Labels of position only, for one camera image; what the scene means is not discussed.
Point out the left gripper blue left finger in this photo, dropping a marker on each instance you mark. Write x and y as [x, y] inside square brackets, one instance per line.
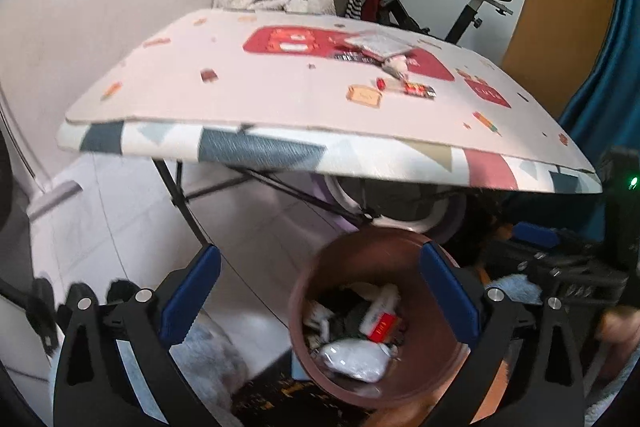
[183, 292]

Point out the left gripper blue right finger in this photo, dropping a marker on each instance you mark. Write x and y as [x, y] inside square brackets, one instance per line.
[457, 293]

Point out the brown trash bin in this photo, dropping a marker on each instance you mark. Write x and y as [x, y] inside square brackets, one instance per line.
[367, 285]

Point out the folding table frame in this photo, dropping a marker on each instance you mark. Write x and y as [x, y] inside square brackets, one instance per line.
[227, 210]

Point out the white plastic bag bundle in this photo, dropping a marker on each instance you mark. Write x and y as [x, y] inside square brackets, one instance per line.
[358, 359]

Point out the patterned table mat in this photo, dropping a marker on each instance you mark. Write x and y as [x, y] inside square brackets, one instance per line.
[262, 90]

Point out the clear plastic blister pack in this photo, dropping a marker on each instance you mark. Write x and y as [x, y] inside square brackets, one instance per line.
[377, 45]

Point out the white mop pole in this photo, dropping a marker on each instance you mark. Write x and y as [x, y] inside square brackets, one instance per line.
[43, 193]

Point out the blue curtain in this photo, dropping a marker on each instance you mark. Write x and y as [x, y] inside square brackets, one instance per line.
[604, 111]

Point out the black mesh sock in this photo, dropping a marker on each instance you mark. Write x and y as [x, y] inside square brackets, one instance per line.
[395, 66]

